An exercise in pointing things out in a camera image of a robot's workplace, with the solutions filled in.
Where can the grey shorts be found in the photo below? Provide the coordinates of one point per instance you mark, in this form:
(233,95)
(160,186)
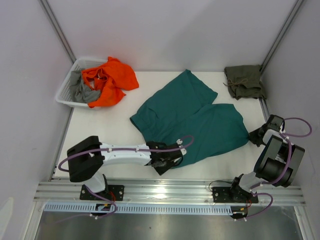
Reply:
(79,91)

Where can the white slotted cable duct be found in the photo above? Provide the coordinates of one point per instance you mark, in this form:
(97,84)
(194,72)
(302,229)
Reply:
(131,208)

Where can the orange shorts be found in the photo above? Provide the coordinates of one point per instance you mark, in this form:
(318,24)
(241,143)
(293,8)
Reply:
(111,79)

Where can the right aluminium corner post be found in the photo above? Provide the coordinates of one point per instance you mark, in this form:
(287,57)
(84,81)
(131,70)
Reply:
(293,13)

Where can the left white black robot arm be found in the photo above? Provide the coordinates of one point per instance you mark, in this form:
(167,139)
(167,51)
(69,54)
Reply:
(85,159)

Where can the aluminium table edge rail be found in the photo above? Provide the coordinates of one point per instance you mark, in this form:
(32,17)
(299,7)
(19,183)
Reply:
(161,191)

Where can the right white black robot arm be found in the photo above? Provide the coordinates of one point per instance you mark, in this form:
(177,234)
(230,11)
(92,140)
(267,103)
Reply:
(277,165)

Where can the white plastic basket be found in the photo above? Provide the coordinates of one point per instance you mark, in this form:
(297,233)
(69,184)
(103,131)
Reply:
(63,95)

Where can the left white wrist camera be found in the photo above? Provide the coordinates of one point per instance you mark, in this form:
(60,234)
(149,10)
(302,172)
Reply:
(182,148)

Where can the teal green shorts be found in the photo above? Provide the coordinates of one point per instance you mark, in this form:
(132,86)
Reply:
(185,106)

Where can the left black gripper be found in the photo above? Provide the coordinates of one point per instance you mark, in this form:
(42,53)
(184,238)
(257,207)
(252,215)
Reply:
(161,170)

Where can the aluminium corner post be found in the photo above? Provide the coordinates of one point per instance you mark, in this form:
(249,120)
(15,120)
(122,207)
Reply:
(47,9)
(293,13)

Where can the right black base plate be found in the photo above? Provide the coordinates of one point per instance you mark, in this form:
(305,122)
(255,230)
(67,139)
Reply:
(225,194)

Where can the left aluminium corner post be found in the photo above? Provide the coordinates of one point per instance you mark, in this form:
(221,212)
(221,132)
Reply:
(47,9)

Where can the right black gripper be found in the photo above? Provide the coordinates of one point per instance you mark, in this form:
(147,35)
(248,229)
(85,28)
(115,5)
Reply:
(252,137)

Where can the olive green folded shorts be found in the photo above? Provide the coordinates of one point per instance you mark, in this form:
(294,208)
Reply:
(244,82)

